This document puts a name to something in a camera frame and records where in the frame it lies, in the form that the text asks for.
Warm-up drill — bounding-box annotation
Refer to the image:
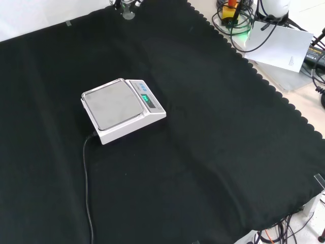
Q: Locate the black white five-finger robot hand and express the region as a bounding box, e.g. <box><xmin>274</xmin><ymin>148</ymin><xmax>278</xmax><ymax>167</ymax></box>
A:
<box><xmin>109</xmin><ymin>0</ymin><xmax>144</xmax><ymax>10</ymax></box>

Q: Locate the white electronic balance steel pan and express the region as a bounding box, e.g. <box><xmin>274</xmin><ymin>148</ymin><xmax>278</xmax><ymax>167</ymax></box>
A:
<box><xmin>80</xmin><ymin>78</ymin><xmax>167</xmax><ymax>145</ymax></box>

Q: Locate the yellow stop button box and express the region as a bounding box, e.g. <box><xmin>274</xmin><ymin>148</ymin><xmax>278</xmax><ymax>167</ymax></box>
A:
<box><xmin>220</xmin><ymin>0</ymin><xmax>241</xmax><ymax>27</ymax></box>

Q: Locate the black scalloped bench cloth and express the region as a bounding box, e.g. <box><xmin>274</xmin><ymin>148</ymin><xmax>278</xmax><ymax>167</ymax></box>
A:
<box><xmin>0</xmin><ymin>0</ymin><xmax>325</xmax><ymax>244</ymax></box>

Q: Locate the white paper sheet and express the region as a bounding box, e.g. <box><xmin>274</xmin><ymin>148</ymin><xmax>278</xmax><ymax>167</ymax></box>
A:
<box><xmin>243</xmin><ymin>20</ymin><xmax>315</xmax><ymax>74</ymax></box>

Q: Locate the grey flat plate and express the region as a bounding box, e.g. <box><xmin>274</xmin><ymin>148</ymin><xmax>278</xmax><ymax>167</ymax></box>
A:
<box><xmin>247</xmin><ymin>57</ymin><xmax>316</xmax><ymax>92</ymax></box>

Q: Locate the black power adapter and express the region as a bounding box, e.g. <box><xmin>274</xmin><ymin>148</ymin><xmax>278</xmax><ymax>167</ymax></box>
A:
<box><xmin>303</xmin><ymin>45</ymin><xmax>325</xmax><ymax>68</ymax></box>

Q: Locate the clear tape strip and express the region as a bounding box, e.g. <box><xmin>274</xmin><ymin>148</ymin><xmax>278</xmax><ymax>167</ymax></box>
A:
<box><xmin>313</xmin><ymin>173</ymin><xmax>325</xmax><ymax>190</ymax></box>

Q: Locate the black cable loop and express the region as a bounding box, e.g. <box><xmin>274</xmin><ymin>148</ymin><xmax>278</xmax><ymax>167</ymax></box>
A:
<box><xmin>230</xmin><ymin>14</ymin><xmax>284</xmax><ymax>53</ymax></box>

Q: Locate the black balance power cable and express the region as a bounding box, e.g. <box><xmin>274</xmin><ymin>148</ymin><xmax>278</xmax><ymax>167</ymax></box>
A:
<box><xmin>82</xmin><ymin>132</ymin><xmax>99</xmax><ymax>244</ymax></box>

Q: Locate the black coiled cable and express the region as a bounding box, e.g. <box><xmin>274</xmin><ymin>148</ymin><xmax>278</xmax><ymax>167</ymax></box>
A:
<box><xmin>311</xmin><ymin>68</ymin><xmax>325</xmax><ymax>95</ymax></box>

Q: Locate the orange cable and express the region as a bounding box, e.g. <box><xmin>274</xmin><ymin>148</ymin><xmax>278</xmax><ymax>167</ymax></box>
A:
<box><xmin>263</xmin><ymin>229</ymin><xmax>276</xmax><ymax>244</ymax></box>

